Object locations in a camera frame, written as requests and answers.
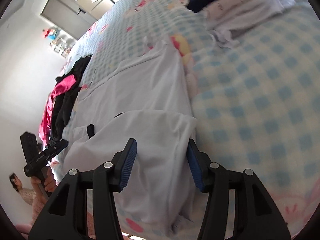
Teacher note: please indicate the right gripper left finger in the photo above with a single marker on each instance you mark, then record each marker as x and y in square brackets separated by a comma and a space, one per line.
[64, 215]

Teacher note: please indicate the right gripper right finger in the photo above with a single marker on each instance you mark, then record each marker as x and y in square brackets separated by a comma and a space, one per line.
[256, 214]

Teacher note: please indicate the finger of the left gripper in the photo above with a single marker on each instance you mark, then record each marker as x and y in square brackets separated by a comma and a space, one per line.
[55, 149]

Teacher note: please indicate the light grey navy-trimmed t-shirt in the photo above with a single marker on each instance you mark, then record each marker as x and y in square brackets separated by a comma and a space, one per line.
[146, 99]

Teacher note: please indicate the white folded clothes stack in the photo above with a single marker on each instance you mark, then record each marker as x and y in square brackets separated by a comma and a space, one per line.
[226, 20]

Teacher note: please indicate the operator left hand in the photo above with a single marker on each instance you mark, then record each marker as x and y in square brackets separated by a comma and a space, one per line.
[49, 182]

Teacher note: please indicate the pink garment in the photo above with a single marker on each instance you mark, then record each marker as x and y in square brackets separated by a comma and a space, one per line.
[60, 88]

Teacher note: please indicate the black garment pile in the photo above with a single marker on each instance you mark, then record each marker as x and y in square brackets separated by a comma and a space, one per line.
[64, 103]

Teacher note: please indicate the white shelf with trinkets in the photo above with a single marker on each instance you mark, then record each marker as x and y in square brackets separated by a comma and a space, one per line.
[61, 46]

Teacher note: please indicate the blue checkered cartoon blanket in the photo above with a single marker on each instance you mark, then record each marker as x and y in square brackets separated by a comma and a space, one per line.
[256, 104]

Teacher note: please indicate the red blue plush toy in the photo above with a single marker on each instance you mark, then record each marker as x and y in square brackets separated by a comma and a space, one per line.
[51, 33]

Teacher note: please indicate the white wardrobe door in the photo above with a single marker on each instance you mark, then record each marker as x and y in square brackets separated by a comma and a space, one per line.
[68, 16]

